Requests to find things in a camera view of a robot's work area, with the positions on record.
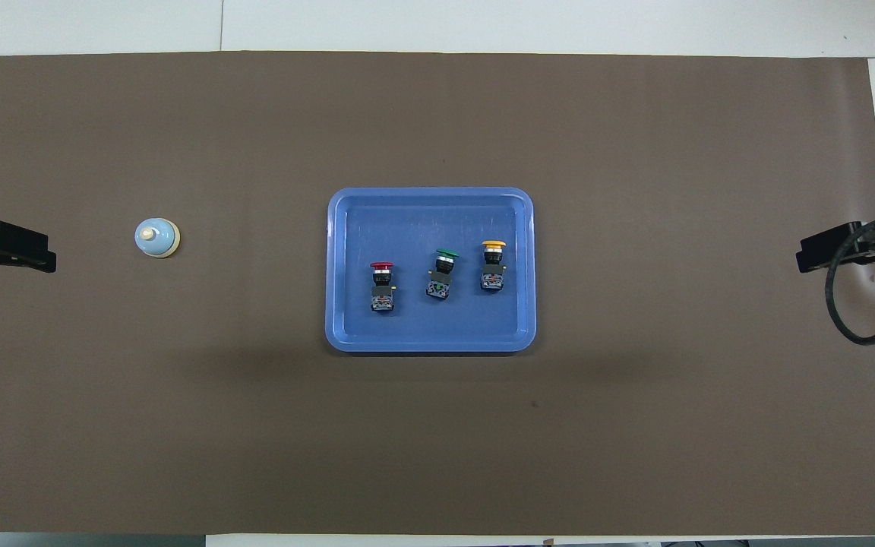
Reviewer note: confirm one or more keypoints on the light blue call bell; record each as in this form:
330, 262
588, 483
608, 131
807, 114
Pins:
156, 238

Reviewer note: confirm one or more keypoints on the red push button switch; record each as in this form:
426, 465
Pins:
382, 296

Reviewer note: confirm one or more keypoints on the brown table mat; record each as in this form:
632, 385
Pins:
179, 418

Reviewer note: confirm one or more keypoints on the blue plastic tray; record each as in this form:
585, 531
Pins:
430, 327

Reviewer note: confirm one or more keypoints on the yellow push button switch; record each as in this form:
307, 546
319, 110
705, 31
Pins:
492, 277

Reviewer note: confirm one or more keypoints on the green push button switch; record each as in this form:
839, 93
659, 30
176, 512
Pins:
439, 285

